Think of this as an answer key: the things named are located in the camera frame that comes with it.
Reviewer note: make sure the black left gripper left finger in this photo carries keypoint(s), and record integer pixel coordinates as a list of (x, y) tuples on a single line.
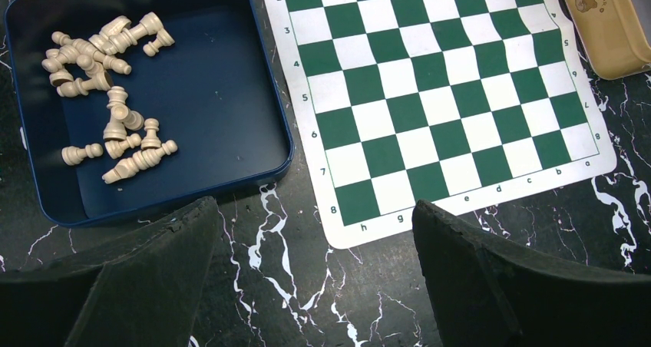
[(140, 289)]

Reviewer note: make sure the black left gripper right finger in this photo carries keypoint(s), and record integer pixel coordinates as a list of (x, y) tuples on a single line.
[(488, 291)]

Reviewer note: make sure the green white chess board mat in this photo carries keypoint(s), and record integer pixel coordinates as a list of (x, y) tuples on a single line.
[(463, 103)]

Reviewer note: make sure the blue square tray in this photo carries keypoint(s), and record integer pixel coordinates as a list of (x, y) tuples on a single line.
[(212, 92)]

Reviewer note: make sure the cream knight piece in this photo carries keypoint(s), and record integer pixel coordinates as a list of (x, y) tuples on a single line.
[(111, 28)]

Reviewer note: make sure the cream queen piece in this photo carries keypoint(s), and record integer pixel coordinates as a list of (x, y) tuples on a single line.
[(150, 24)]

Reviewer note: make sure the beige rectangular tin tray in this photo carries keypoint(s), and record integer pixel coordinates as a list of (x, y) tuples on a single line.
[(615, 35)]

